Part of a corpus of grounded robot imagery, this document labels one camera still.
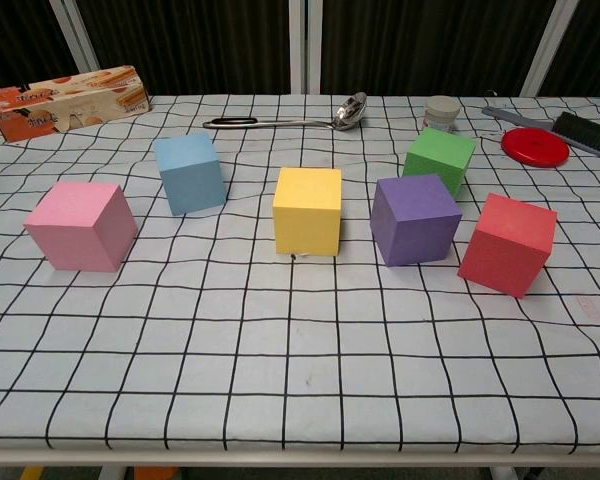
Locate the steel ladle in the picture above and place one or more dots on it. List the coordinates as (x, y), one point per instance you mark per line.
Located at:
(350, 112)

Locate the purple foam cube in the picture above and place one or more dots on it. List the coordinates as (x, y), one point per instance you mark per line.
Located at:
(410, 225)

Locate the white black-grid tablecloth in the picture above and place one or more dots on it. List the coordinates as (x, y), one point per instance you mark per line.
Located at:
(300, 350)

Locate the grey brush with black bristles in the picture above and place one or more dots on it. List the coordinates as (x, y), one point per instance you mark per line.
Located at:
(585, 132)

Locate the orange object under table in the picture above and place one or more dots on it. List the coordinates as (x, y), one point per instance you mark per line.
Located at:
(155, 474)

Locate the grey table edge rail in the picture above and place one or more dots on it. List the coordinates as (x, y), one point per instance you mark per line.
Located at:
(300, 457)

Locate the green foam cube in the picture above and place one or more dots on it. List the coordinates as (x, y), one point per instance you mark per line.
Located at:
(440, 152)

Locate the small white jar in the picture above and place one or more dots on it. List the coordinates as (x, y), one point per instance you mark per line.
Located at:
(442, 112)

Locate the yellow object under table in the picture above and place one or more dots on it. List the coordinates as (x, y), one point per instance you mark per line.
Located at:
(31, 474)

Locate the pink foam cube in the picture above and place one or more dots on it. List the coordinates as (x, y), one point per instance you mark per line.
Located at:
(75, 230)

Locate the white table leg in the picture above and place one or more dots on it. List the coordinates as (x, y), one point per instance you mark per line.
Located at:
(504, 474)
(112, 474)

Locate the red foam cube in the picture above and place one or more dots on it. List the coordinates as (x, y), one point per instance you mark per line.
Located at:
(505, 245)

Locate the red round plastic lid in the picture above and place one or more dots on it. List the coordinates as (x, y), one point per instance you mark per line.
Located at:
(535, 147)

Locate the blue foam cube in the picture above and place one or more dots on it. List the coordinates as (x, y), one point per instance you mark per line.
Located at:
(190, 170)

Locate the orange biscuit box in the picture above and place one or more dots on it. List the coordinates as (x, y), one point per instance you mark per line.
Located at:
(55, 110)

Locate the yellow foam cube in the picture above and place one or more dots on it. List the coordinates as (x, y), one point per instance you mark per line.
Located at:
(307, 215)

